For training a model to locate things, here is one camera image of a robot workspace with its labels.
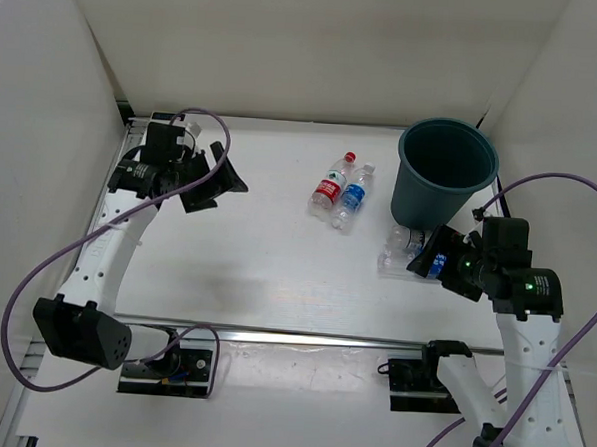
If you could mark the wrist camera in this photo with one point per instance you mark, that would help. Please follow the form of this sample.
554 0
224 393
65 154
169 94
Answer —
502 241
166 144

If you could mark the small blue label bottle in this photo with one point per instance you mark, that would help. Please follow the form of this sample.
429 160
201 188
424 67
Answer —
345 211

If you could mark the aluminium front rail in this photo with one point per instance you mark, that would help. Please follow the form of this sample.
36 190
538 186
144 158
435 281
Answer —
247 334

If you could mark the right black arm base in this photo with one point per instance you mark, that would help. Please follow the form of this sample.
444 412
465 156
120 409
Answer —
413 382

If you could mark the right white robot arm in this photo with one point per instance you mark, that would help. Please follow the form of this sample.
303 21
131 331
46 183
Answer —
528 306

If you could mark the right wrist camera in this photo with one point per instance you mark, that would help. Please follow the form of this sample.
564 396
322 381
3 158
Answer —
502 241

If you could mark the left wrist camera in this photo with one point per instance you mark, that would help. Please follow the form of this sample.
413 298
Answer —
166 144

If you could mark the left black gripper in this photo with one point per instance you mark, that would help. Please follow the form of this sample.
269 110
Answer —
225 179

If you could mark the dark teal plastic bin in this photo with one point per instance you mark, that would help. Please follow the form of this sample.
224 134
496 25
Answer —
443 162

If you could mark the black label clear bottle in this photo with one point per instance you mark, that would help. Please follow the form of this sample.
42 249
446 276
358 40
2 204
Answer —
407 240

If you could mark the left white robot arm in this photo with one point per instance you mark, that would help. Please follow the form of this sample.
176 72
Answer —
78 323

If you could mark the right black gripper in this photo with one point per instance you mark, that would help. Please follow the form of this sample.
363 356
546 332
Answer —
446 240

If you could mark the red label plastic bottle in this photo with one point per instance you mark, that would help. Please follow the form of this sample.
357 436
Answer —
330 188

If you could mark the large blue label bottle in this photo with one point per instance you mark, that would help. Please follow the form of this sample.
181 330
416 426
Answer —
393 264

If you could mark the blue corner sticker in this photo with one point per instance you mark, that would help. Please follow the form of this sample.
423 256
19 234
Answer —
162 116

